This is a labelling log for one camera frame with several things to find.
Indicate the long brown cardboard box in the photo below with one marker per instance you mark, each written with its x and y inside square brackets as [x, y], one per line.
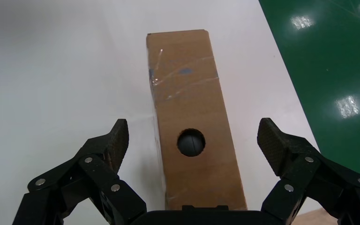
[192, 93]

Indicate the pale tan board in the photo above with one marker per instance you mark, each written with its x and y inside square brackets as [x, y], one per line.
[316, 219]

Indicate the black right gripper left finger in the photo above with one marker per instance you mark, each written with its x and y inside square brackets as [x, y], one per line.
[105, 186]

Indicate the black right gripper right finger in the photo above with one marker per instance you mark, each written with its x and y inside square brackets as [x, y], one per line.
[298, 186]

